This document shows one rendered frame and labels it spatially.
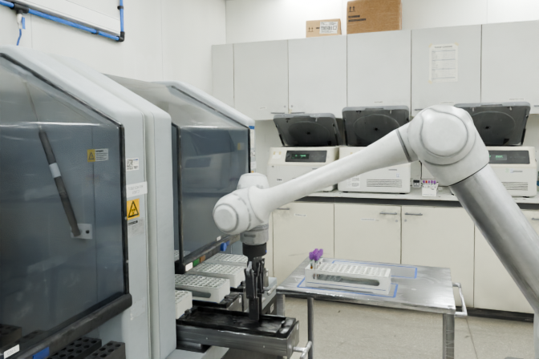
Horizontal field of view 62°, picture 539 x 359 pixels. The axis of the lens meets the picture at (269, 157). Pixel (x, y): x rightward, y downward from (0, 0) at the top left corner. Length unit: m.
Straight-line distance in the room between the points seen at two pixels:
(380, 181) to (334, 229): 0.53
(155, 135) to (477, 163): 0.81
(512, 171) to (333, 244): 1.41
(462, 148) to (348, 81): 2.90
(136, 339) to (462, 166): 0.90
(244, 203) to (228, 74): 3.07
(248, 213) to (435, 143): 0.49
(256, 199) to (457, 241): 2.61
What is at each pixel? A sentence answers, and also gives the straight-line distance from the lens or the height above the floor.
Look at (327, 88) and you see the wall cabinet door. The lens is 3.90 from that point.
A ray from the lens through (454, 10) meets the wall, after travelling 4.30.
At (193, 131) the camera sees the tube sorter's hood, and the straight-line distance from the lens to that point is 1.43.
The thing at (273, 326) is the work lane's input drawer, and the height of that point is 0.80.
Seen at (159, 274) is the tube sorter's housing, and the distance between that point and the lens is 1.32.
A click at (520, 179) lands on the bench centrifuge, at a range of 3.62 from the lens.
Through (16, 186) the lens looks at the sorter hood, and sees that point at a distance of 0.90.
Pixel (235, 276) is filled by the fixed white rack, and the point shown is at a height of 0.86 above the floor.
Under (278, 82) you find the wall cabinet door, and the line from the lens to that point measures 4.01.
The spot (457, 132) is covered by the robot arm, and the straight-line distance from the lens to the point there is 1.03.
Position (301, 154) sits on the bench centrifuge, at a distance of 3.69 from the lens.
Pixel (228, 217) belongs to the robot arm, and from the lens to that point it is 1.15.
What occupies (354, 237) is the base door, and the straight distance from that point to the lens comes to 3.65.
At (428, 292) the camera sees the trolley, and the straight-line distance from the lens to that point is 1.71.
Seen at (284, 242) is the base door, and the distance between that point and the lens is 3.78.
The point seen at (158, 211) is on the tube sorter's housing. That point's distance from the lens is 1.28.
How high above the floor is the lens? 1.38
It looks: 3 degrees down
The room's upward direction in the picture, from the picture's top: 1 degrees counter-clockwise
